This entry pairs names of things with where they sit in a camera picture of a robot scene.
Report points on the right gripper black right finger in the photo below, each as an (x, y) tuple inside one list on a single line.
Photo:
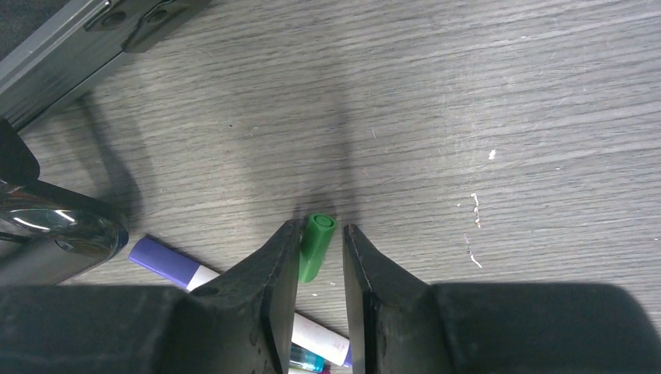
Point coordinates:
[(400, 324)]

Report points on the small green pen cap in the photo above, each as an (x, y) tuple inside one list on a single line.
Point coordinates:
[(316, 239)]

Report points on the purple cap white marker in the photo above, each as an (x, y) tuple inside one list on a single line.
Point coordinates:
[(190, 274)]

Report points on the light blue marker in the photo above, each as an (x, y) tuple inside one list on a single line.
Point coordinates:
[(305, 360)]

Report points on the black poker chip case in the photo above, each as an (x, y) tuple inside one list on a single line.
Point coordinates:
[(52, 53)]

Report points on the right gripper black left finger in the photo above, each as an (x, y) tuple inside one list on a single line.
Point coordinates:
[(240, 322)]

